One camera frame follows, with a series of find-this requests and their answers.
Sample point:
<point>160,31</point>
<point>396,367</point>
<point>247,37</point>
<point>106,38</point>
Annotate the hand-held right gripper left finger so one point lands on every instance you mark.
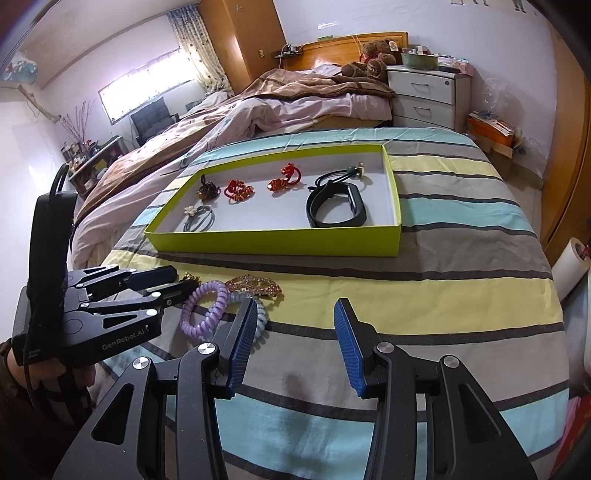
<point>244,341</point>

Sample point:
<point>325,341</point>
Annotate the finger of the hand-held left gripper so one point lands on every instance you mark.
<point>157,275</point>
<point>178,290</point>

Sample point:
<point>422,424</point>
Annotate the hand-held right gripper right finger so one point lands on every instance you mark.
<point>346,346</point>

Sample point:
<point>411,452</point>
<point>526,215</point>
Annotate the small gold hair clip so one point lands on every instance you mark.
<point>189,278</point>

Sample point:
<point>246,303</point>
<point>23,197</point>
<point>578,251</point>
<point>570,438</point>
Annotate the gold rhinestone hair clip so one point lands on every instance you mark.
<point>256,282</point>

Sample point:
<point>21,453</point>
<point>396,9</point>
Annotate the green cardboard box tray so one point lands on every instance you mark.
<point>277,217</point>

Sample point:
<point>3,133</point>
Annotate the black wristband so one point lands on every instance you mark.
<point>316,210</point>

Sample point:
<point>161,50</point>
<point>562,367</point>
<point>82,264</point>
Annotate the person's left forearm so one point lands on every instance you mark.
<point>27,438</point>

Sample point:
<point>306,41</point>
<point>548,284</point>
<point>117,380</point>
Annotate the person's left hand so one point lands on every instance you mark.
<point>51,373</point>

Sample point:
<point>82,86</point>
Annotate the cluttered wooden shelf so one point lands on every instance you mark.
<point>92,166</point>

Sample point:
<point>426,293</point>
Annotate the striped bedsheet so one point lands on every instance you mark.
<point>438,258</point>

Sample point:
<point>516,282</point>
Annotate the dried branch decoration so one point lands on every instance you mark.
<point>78,122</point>

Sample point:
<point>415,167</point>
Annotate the black chair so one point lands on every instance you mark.
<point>152,117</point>

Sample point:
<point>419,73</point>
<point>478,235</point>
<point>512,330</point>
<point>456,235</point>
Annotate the window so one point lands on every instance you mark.
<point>143,85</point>

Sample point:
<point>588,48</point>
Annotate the brown and pink duvet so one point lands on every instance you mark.
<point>286,110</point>

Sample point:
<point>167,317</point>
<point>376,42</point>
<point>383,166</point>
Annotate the floral curtain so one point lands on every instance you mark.
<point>203,50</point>

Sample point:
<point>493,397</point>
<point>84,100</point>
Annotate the white paper roll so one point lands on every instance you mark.
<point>570,267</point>

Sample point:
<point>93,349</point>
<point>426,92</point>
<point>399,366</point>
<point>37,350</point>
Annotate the tall wooden wardrobe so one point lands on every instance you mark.
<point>249,41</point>

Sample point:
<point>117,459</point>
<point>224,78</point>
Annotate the orange box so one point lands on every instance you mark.
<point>489,131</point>

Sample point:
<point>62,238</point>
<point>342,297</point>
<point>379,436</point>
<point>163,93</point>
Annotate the power strip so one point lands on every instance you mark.
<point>287,50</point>

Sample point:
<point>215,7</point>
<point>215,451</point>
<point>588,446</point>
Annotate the white nightstand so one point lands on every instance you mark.
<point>425,92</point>

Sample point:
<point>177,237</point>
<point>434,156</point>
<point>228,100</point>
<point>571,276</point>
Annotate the dark brown plush toy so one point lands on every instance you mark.
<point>369,68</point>

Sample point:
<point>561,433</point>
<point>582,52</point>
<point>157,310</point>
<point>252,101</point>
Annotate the wooden headboard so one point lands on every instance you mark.
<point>332,48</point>

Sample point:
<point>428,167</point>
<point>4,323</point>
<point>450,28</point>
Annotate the wide wooden wardrobe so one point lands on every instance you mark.
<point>568,161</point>

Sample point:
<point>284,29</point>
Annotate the clear plastic bag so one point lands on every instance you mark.
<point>501,97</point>

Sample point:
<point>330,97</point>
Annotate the green pot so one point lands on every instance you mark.
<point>418,60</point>

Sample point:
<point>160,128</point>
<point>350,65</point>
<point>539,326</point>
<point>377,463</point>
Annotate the covered wall air conditioner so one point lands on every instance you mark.
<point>18,69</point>

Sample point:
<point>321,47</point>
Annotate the cartoon couple wall sticker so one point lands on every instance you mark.
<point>519,4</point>

